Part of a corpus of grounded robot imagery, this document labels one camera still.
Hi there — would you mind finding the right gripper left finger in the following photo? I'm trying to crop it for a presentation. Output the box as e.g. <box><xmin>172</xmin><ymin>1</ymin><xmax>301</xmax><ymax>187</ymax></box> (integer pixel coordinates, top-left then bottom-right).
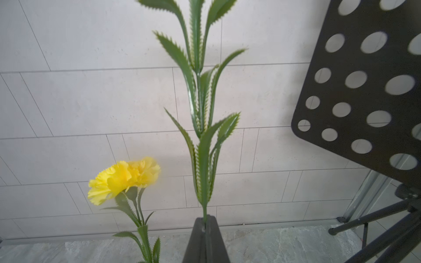
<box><xmin>182</xmin><ymin>218</ymin><xmax>206</xmax><ymax>263</ymax></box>

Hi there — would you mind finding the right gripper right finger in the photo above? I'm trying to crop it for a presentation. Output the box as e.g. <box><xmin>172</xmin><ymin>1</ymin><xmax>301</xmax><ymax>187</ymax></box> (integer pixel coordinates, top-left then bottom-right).
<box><xmin>205</xmin><ymin>215</ymin><xmax>231</xmax><ymax>263</ymax></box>

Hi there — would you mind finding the yellow carnation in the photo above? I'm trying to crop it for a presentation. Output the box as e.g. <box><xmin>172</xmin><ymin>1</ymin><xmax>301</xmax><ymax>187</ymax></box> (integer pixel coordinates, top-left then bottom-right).
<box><xmin>139</xmin><ymin>0</ymin><xmax>245</xmax><ymax>223</ymax></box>
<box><xmin>88</xmin><ymin>157</ymin><xmax>161</xmax><ymax>263</ymax></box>

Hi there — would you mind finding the black perforated music stand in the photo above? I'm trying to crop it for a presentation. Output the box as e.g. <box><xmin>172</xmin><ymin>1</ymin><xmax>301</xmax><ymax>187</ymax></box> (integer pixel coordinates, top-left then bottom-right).
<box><xmin>291</xmin><ymin>1</ymin><xmax>421</xmax><ymax>263</ymax></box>

